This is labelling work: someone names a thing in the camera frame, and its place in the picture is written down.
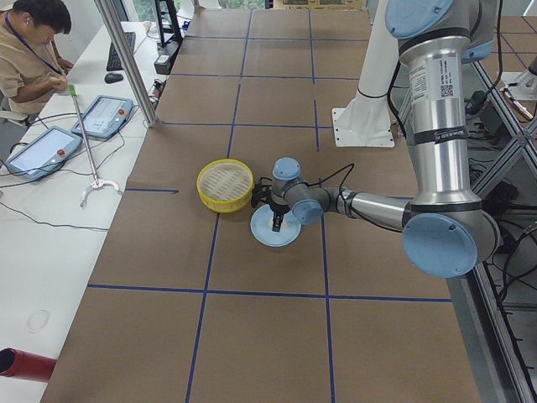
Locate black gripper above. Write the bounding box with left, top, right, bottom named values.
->
left=269, top=201, right=289, bottom=233

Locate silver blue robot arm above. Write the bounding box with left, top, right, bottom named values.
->
left=268, top=1, right=500, bottom=278

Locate yellow bamboo steamer basket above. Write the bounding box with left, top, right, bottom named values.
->
left=196, top=159, right=254, bottom=213

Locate light blue plate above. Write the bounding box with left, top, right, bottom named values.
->
left=250, top=205, right=301, bottom=248

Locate metal reacher grabber tool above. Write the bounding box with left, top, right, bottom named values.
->
left=67, top=84, right=123, bottom=208

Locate black power adapter box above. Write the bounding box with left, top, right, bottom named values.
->
left=154, top=41, right=180, bottom=75

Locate far blue teach pendant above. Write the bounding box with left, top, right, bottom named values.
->
left=82, top=95, right=134, bottom=139

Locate blue teach pendant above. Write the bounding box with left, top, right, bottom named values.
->
left=82, top=95, right=134, bottom=139
left=5, top=126, right=82, bottom=181

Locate black metal rack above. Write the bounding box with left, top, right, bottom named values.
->
left=153, top=0, right=183, bottom=48

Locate black computer mouse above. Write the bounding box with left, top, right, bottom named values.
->
left=104, top=72, right=123, bottom=84

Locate black keyboard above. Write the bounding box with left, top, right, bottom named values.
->
left=106, top=31, right=137, bottom=72

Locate near blue teach pendant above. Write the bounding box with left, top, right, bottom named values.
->
left=5, top=126, right=82, bottom=181

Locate seated person beige shirt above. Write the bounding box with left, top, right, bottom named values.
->
left=1, top=0, right=73, bottom=118

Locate red cylinder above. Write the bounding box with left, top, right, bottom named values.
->
left=1, top=348, right=56, bottom=382

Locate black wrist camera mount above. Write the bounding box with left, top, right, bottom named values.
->
left=251, top=176, right=272, bottom=209

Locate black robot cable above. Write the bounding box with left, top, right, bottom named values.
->
left=301, top=162, right=356, bottom=211

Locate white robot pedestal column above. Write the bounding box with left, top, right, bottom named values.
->
left=332, top=0, right=399, bottom=148

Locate aluminium frame post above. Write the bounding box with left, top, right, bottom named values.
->
left=94, top=0, right=158, bottom=128

